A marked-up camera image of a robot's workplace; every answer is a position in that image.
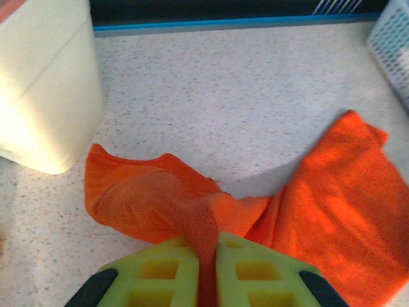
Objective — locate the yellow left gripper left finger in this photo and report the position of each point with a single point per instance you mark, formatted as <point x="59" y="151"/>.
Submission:
<point x="124" y="278"/>

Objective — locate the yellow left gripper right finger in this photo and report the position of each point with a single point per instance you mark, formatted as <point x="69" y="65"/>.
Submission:
<point x="287" y="275"/>

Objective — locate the orange t-shirt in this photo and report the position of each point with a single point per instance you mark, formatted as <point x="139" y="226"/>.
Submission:
<point x="335" y="208"/>

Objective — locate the cream knife block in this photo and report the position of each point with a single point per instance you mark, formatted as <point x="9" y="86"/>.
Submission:
<point x="48" y="96"/>

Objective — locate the white plastic basket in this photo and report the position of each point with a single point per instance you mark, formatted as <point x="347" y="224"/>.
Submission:
<point x="390" y="48"/>

